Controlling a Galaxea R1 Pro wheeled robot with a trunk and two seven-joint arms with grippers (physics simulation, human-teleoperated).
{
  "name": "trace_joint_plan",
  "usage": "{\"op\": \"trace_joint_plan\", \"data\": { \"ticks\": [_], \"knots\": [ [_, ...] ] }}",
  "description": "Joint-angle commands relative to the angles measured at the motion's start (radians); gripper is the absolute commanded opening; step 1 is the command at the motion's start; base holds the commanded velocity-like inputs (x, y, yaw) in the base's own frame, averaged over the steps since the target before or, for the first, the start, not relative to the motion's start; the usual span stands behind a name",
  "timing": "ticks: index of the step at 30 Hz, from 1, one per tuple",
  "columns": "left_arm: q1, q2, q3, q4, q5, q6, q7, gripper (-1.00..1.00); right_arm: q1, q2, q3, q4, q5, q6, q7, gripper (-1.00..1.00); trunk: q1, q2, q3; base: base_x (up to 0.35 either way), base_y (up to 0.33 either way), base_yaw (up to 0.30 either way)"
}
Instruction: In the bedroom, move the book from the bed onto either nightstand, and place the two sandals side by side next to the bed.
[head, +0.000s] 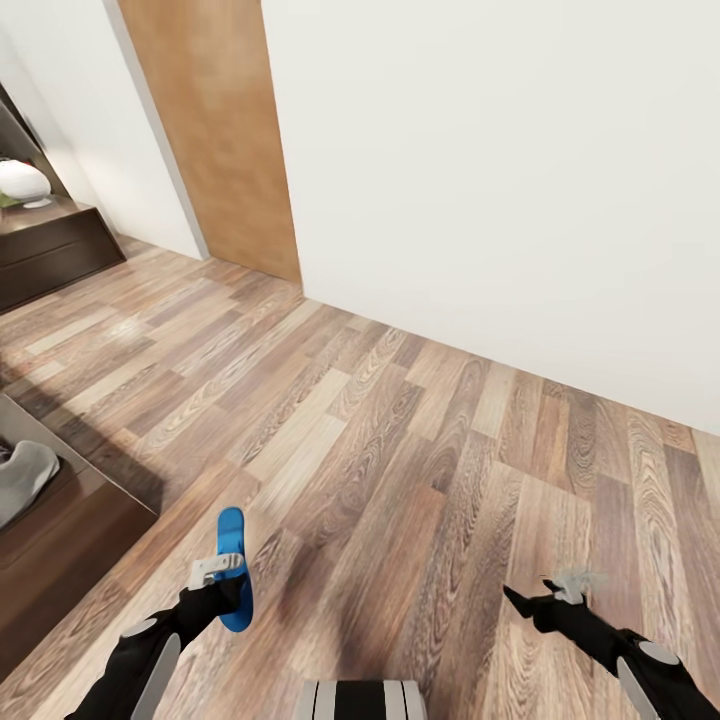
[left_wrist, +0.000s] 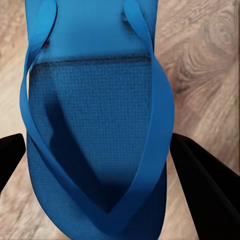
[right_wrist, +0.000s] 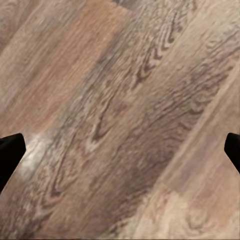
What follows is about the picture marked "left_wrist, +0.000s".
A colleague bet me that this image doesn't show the sandal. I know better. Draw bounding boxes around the sandal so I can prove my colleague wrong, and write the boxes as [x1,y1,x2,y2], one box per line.
[19,0,175,240]

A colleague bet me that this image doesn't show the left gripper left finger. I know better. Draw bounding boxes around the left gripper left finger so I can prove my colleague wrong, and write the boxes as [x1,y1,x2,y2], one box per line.
[0,133,27,193]

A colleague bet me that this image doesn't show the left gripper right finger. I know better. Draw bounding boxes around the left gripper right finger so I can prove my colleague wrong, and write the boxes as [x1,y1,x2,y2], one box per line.
[169,133,240,240]

